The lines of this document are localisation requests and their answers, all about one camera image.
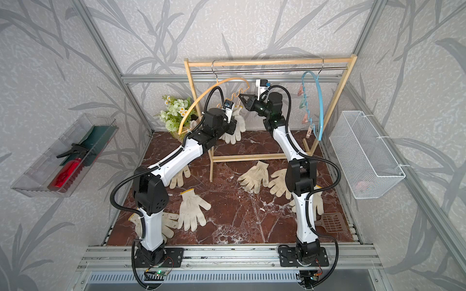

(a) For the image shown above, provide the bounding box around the white glove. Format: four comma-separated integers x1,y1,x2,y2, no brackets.
220,132,241,144
128,212,179,243
289,191,324,219
169,166,191,189
177,189,211,232
237,161,269,194
231,107,246,144
268,169,292,200

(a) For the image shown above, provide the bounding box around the orange clip hanger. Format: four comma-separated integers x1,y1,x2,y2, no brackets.
184,58,251,112

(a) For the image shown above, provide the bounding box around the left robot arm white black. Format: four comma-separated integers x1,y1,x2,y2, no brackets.
110,86,237,260

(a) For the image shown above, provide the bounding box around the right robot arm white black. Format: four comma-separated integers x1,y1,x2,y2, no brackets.
239,90,340,264

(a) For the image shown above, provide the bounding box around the blue clip hanger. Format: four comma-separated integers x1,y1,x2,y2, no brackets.
296,57,325,143

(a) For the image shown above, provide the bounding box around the potted white flower plant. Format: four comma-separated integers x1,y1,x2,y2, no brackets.
158,95,200,142

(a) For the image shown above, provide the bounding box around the wooden clothes rack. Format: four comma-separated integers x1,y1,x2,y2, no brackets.
184,54,358,182

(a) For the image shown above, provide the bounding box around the brown slotted scoop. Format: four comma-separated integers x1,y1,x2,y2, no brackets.
314,212,348,234

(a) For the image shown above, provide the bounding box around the green dustpan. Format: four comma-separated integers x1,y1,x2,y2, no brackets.
57,126,117,167

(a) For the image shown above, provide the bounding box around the red spray bottle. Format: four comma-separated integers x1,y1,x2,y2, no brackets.
47,158,83,193

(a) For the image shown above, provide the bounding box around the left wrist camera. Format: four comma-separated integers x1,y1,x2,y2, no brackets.
223,99,234,123

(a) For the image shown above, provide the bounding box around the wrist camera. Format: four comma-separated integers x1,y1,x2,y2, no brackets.
256,79,271,101
223,99,234,123

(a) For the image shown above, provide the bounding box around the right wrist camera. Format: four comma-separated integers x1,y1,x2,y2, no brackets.
256,79,271,101

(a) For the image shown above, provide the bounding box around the white wire mesh basket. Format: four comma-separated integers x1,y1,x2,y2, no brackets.
330,110,405,200

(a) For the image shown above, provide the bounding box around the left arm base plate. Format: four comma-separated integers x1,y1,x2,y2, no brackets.
133,247,184,268

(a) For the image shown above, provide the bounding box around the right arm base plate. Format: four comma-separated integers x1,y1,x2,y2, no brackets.
277,245,330,267

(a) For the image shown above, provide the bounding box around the clear plastic wall bin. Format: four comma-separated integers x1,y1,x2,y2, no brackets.
12,114,118,198

